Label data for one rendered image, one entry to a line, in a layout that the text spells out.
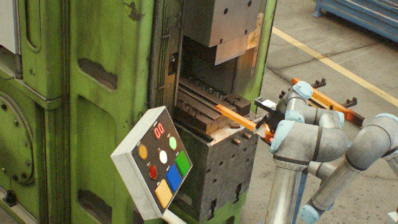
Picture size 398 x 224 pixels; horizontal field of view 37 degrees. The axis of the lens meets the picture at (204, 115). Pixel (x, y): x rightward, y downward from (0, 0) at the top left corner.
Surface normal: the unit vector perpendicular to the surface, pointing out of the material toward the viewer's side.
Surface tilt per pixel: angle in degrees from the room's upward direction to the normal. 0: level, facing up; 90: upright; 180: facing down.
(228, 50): 90
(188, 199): 42
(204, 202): 90
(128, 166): 90
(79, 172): 90
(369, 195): 0
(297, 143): 58
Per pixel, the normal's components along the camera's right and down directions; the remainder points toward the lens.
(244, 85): 0.73, 0.43
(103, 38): -0.68, 0.31
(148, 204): -0.31, 0.47
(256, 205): 0.11, -0.84
